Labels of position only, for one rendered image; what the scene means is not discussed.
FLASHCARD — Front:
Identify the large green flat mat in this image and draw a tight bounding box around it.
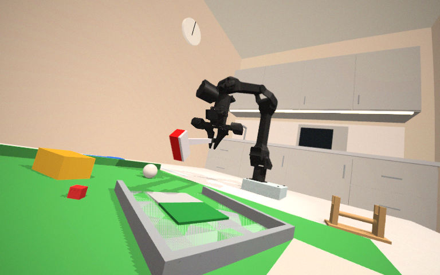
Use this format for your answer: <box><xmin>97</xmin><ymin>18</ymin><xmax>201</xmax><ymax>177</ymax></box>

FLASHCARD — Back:
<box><xmin>0</xmin><ymin>155</ymin><xmax>402</xmax><ymax>275</ymax></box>

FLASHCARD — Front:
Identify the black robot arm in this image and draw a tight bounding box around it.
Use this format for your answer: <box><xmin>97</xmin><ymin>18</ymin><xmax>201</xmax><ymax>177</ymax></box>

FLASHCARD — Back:
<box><xmin>196</xmin><ymin>76</ymin><xmax>278</xmax><ymax>183</ymax></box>

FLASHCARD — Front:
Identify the red cube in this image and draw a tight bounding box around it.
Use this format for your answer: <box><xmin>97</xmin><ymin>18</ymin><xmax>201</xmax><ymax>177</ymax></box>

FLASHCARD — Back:
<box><xmin>67</xmin><ymin>185</ymin><xmax>88</xmax><ymax>200</ymax></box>

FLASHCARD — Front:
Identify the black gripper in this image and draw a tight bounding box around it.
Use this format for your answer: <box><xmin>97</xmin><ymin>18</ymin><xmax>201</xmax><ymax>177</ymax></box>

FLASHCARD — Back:
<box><xmin>191</xmin><ymin>108</ymin><xmax>243</xmax><ymax>150</ymax></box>

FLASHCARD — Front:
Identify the white ball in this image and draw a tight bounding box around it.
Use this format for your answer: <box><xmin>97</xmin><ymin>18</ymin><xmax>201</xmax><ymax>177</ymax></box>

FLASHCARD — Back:
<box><xmin>143</xmin><ymin>164</ymin><xmax>158</xmax><ymax>178</ymax></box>

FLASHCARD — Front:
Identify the orange-yellow box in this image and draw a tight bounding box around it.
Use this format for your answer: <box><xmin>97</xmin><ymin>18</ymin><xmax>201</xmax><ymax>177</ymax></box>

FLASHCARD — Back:
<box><xmin>32</xmin><ymin>148</ymin><xmax>96</xmax><ymax>180</ymax></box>

